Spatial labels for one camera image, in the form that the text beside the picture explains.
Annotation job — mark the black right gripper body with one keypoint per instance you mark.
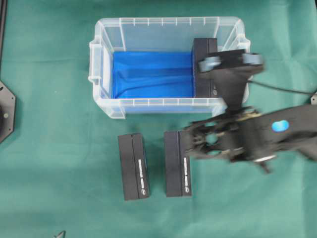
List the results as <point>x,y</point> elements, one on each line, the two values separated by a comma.
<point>220,137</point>

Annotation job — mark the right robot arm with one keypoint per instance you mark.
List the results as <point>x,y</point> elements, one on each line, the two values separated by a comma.
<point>246,135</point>

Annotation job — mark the blue liner in case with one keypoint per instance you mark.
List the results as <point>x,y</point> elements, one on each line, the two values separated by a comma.
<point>152,75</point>

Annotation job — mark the clear plastic storage case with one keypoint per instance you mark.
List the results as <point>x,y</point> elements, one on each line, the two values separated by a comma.
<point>158,34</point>

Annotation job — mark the green table cloth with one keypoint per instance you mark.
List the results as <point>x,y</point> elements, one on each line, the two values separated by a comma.
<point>60,168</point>

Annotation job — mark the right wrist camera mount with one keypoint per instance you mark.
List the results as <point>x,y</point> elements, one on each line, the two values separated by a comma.
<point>229,72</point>

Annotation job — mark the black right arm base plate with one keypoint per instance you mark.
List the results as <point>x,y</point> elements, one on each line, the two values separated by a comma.
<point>313,99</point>

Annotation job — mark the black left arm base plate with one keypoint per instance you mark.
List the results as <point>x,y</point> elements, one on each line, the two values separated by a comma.
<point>7,112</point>

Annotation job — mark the black table frame rail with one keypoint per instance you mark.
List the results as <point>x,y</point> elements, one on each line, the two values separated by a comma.
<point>3,8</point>

